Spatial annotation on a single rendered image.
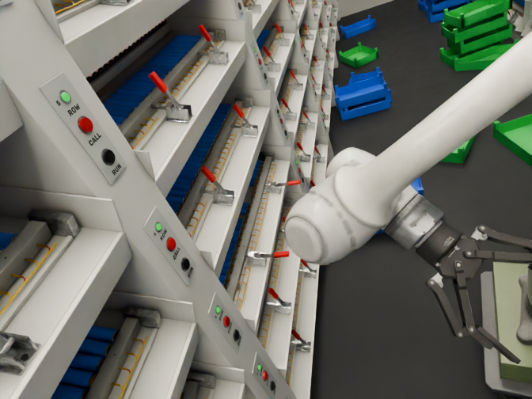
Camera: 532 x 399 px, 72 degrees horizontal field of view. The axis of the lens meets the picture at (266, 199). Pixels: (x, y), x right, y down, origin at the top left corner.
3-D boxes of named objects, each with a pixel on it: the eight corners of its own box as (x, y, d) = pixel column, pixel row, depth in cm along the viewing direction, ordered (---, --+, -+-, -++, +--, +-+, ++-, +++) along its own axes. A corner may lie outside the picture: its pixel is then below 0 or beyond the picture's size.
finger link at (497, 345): (480, 325, 57) (476, 328, 57) (522, 361, 55) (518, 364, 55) (474, 324, 60) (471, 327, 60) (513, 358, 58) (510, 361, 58)
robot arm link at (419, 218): (423, 187, 62) (454, 210, 60) (415, 200, 70) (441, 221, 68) (386, 226, 61) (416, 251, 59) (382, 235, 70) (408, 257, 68)
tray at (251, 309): (289, 172, 121) (290, 147, 115) (255, 345, 76) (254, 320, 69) (229, 165, 123) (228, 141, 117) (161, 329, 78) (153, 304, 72)
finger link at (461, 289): (463, 260, 60) (454, 261, 60) (478, 333, 57) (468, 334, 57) (457, 263, 63) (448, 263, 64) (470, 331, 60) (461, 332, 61)
